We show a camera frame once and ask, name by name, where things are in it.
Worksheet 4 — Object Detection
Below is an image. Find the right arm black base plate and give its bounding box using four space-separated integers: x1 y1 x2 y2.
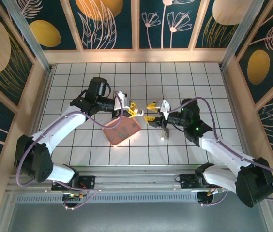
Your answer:
179 173 224 189

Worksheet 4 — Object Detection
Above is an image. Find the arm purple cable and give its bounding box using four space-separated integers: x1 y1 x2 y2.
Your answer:
16 91 102 210
169 97 273 207

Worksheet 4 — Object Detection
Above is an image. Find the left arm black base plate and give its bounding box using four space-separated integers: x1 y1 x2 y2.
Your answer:
51 175 96 192

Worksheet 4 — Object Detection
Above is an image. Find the small circuit board with wires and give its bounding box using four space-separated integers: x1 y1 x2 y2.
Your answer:
62 192 90 210

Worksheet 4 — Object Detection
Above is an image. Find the grey metal shelf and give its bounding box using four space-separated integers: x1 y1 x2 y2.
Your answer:
0 189 273 232

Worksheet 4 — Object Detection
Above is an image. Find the aluminium corner post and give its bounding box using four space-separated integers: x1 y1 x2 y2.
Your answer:
2 0 53 73
220 0 265 71

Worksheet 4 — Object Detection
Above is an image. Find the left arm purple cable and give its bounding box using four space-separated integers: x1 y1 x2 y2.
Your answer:
16 91 102 210

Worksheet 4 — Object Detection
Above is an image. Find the slotted grey cable duct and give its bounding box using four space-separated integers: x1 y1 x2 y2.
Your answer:
15 192 200 204

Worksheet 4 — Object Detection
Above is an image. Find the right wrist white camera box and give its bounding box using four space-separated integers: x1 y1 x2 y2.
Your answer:
156 98 171 120

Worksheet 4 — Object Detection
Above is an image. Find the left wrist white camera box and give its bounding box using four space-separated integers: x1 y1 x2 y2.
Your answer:
114 91 133 110

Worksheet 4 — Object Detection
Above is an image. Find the long aluminium mounting rail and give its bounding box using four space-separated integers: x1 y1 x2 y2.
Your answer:
7 169 265 193

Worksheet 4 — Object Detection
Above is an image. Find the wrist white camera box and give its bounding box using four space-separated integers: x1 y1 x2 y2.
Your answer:
114 91 133 110
156 98 171 120

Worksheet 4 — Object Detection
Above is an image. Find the pink plastic tray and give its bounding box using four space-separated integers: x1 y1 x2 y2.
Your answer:
102 116 141 147

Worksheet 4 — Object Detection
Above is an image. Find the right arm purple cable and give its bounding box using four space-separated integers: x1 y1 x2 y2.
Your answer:
169 97 273 207

